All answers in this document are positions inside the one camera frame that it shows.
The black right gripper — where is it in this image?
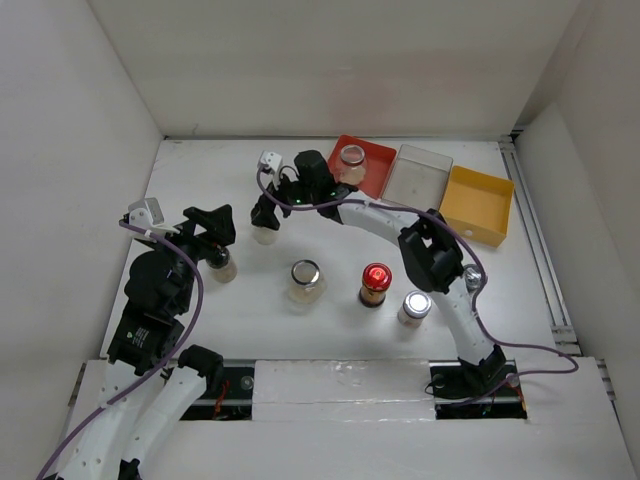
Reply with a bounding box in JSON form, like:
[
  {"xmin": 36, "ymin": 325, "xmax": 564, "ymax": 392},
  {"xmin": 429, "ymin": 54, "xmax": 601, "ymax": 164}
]
[{"xmin": 251, "ymin": 166, "xmax": 317, "ymax": 231}]

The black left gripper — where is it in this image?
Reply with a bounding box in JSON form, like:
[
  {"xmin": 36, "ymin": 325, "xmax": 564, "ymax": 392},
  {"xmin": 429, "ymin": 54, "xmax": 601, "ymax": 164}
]
[{"xmin": 146, "ymin": 203, "xmax": 235, "ymax": 311}]

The black-capped white bottle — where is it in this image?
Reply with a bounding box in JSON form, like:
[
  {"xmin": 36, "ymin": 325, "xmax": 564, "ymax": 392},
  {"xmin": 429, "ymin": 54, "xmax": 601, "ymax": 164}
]
[{"xmin": 252, "ymin": 226, "xmax": 279, "ymax": 245}]

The glass jar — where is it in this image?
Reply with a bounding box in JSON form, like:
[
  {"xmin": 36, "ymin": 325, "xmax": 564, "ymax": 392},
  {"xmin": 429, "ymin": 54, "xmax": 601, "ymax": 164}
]
[
  {"xmin": 337, "ymin": 144, "xmax": 367, "ymax": 186},
  {"xmin": 288, "ymin": 259, "xmax": 327, "ymax": 304}
]

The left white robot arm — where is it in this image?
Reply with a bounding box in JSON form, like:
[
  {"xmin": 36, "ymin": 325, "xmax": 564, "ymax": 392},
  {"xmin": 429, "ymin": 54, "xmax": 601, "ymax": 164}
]
[{"xmin": 38, "ymin": 198, "xmax": 236, "ymax": 479}]

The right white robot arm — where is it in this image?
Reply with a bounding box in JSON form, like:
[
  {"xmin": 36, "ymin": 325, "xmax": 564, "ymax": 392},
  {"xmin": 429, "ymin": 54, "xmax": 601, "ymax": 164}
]
[{"xmin": 250, "ymin": 150, "xmax": 506, "ymax": 398}]

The black-capped bottle near left gripper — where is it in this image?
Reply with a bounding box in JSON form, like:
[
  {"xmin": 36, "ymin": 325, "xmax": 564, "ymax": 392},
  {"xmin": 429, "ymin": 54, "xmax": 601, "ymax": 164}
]
[{"xmin": 206, "ymin": 247, "xmax": 237, "ymax": 283}]

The red-capped dark sauce bottle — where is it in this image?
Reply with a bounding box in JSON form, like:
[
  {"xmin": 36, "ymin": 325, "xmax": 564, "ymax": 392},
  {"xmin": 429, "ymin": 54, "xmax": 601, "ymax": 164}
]
[{"xmin": 358, "ymin": 263, "xmax": 392, "ymax": 308}]

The red plastic bin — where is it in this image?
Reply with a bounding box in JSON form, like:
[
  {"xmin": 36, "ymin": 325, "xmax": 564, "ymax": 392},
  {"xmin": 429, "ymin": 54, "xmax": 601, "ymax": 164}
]
[{"xmin": 327, "ymin": 135, "xmax": 397, "ymax": 199}]

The clear plastic bin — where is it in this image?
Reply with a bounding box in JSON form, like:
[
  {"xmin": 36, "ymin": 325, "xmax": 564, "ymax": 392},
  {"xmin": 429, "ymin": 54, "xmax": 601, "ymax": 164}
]
[{"xmin": 381, "ymin": 144, "xmax": 453, "ymax": 211}]

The silver-lid small jar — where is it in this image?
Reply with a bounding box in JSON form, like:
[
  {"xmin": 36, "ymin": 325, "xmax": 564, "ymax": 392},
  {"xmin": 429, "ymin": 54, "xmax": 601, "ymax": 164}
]
[{"xmin": 397, "ymin": 290, "xmax": 432, "ymax": 328}]

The yellow plastic bin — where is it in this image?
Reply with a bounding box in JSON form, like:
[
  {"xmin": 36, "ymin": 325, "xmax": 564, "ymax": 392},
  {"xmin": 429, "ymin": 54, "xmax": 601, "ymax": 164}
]
[{"xmin": 439, "ymin": 165, "xmax": 515, "ymax": 248}]

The silver-capped white shaker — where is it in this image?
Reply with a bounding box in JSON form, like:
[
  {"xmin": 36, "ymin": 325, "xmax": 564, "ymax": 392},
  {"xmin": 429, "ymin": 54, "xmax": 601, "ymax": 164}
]
[{"xmin": 463, "ymin": 264, "xmax": 487, "ymax": 295}]

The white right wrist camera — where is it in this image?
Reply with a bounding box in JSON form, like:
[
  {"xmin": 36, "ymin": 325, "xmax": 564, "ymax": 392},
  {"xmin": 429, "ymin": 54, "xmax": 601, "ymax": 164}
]
[{"xmin": 258, "ymin": 150, "xmax": 283, "ymax": 176}]

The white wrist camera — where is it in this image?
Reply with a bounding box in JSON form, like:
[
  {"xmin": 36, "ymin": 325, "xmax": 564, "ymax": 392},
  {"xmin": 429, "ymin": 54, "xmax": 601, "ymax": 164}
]
[
  {"xmin": 122, "ymin": 197, "xmax": 177, "ymax": 235},
  {"xmin": 258, "ymin": 150, "xmax": 283, "ymax": 176}
]

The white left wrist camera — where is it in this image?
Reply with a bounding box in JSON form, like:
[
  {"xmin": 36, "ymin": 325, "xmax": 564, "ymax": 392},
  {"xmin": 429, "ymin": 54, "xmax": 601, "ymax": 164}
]
[{"xmin": 122, "ymin": 197, "xmax": 177, "ymax": 235}]

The aluminium side rail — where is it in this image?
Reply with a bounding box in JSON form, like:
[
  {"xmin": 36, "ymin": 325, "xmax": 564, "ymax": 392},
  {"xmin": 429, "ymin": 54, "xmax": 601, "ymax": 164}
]
[{"xmin": 498, "ymin": 136, "xmax": 583, "ymax": 357}]

